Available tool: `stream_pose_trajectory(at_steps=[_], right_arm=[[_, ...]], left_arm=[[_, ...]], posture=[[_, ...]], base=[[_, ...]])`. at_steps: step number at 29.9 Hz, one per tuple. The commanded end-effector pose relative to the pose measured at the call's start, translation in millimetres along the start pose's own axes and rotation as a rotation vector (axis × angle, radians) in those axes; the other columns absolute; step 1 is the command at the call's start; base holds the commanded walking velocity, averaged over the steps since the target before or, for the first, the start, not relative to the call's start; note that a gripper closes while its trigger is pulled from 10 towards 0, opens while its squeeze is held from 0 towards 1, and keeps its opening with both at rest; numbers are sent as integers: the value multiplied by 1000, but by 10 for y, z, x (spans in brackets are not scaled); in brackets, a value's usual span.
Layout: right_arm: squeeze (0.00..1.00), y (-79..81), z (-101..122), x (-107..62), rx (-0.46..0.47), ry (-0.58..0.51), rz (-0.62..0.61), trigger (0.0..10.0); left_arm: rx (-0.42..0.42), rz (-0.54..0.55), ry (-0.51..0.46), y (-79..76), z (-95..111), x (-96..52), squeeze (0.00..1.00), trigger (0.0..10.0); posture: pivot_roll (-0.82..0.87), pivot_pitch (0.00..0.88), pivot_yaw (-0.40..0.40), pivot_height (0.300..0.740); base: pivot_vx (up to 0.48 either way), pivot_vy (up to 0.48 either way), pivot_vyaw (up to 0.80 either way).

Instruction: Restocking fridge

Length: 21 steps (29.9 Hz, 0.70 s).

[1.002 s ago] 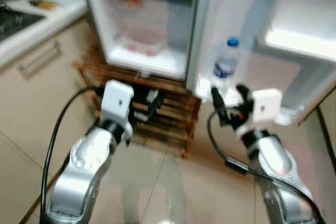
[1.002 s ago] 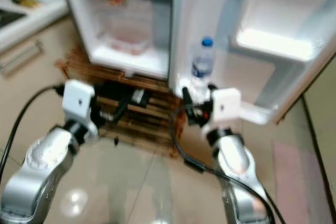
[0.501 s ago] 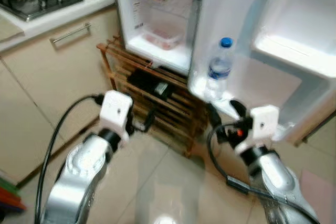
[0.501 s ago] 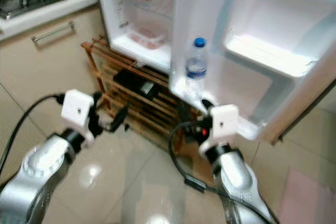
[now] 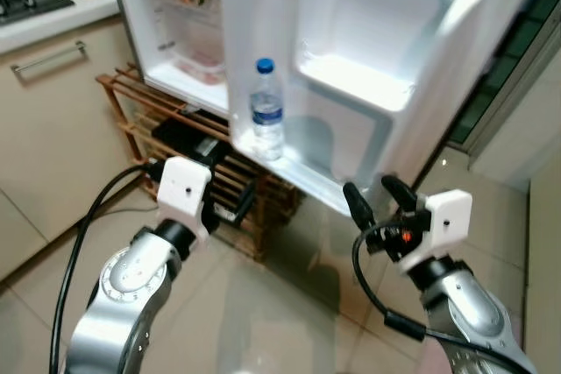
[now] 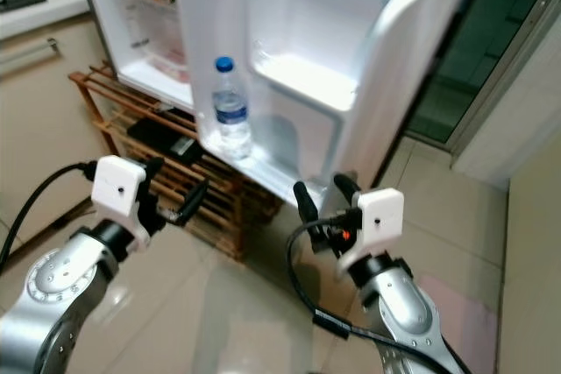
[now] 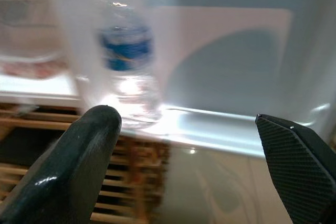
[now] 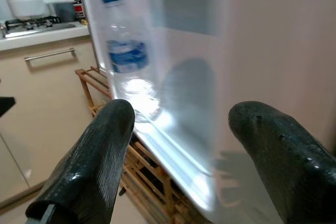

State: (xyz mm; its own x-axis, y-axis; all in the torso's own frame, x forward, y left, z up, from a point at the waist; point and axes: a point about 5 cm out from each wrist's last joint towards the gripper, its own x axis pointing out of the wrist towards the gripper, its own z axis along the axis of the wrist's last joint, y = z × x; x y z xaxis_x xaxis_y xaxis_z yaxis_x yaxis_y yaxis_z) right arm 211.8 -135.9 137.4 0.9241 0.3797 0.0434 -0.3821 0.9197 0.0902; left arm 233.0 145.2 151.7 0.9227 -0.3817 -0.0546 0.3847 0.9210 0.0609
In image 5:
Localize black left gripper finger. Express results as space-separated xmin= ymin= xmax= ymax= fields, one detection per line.
xmin=228 ymin=180 xmax=259 ymax=226

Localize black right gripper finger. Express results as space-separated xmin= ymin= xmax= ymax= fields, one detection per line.
xmin=380 ymin=173 xmax=421 ymax=214
xmin=342 ymin=180 xmax=376 ymax=234

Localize silver fridge door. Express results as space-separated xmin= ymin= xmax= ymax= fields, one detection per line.
xmin=217 ymin=0 xmax=550 ymax=219

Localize clear water bottle blue cap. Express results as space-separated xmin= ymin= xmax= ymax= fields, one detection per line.
xmin=249 ymin=57 xmax=287 ymax=163

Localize small silver fridge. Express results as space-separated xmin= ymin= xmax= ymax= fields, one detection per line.
xmin=105 ymin=0 xmax=234 ymax=117

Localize wooden slatted rack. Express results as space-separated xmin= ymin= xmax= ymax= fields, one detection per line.
xmin=96 ymin=62 xmax=304 ymax=263

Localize black power adapter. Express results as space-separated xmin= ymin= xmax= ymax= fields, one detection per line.
xmin=150 ymin=110 xmax=231 ymax=166

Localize clear food container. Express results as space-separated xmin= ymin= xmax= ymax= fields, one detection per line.
xmin=170 ymin=36 xmax=228 ymax=87

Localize cream counter cabinet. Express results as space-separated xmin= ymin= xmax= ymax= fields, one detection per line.
xmin=0 ymin=17 xmax=146 ymax=281

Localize black gas stove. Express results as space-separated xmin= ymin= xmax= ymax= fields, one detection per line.
xmin=0 ymin=0 xmax=76 ymax=27

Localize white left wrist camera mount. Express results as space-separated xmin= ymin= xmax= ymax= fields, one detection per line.
xmin=155 ymin=156 xmax=214 ymax=249

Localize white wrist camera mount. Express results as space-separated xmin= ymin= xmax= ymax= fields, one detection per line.
xmin=394 ymin=189 xmax=475 ymax=275
xmin=155 ymin=156 xmax=214 ymax=249

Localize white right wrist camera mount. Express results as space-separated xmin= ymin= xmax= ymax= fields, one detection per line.
xmin=394 ymin=189 xmax=475 ymax=275

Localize metal counter cabinet handle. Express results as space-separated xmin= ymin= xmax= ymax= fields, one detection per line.
xmin=8 ymin=39 xmax=89 ymax=75

